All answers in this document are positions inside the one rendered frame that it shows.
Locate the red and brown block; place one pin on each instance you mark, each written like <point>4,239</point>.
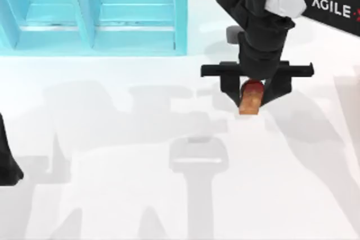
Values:
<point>250,101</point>

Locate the pale grey rounded box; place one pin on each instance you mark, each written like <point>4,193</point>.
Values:
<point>232,34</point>

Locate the light blue rack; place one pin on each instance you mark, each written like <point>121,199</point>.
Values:
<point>132,12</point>

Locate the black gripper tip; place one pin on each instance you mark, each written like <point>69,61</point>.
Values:
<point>7,161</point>

